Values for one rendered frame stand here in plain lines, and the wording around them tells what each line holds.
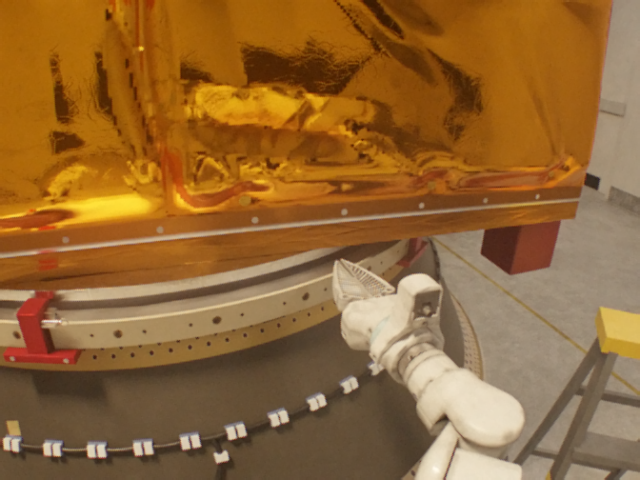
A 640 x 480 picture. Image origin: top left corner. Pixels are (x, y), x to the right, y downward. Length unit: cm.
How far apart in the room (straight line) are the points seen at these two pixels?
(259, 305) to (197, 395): 19
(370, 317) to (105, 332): 39
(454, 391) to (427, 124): 47
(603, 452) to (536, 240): 59
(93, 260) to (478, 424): 60
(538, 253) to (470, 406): 81
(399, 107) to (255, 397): 54
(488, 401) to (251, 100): 50
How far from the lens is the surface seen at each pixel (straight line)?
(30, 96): 68
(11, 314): 80
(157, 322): 71
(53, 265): 79
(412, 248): 102
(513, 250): 115
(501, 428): 43
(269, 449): 87
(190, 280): 74
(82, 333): 74
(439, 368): 49
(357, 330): 57
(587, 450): 133
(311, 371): 87
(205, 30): 66
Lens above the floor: 209
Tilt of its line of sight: 24 degrees down
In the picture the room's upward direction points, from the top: 2 degrees clockwise
